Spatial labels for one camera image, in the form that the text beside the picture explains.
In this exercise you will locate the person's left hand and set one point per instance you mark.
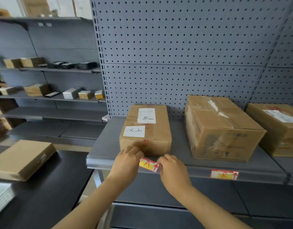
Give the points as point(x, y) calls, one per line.
point(125, 166)

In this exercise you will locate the low tan box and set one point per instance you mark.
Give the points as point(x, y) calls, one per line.
point(9, 90)

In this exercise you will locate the person's left forearm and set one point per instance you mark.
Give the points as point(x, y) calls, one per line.
point(89, 209)

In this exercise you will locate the flat black box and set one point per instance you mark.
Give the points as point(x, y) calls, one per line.
point(52, 94)

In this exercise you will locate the small yellow white box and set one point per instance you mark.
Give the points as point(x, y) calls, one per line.
point(99, 94)

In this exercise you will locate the wide tan box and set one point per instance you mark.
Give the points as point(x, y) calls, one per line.
point(37, 90)

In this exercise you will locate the white gray box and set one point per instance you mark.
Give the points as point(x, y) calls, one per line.
point(72, 93)

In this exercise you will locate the white paper sheet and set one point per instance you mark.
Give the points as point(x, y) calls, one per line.
point(66, 7)
point(83, 8)
point(52, 3)

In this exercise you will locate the flat brown cardboard box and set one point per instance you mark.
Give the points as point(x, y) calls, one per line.
point(20, 157)

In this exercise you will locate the tan box white top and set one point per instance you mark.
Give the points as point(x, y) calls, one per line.
point(85, 95)

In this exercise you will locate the black table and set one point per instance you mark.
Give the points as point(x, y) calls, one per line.
point(53, 193)

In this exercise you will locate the cork notice board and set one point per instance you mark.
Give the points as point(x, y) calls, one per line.
point(34, 7)

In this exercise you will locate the cardboard box handwritten white sticker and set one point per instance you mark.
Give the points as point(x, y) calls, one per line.
point(158, 138)

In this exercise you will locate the large cardboard box blue print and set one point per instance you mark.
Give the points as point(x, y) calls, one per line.
point(220, 138)

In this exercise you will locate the person's right forearm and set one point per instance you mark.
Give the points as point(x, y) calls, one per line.
point(208, 212)

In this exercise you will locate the cardboard box red print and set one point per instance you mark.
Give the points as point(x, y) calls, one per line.
point(280, 138)

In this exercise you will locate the person's right hand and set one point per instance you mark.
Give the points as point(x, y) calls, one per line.
point(175, 174)

